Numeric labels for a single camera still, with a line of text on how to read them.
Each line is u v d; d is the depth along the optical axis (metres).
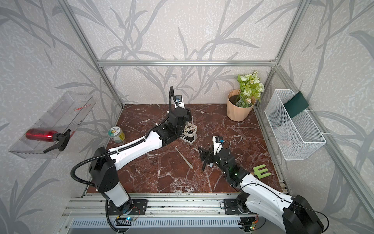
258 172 0.85
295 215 0.40
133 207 0.72
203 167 0.87
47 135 0.55
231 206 0.74
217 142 0.69
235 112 1.01
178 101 0.64
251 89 0.93
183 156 0.91
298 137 0.59
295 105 0.70
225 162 0.59
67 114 0.75
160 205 0.75
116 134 0.94
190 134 0.90
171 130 0.61
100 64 0.94
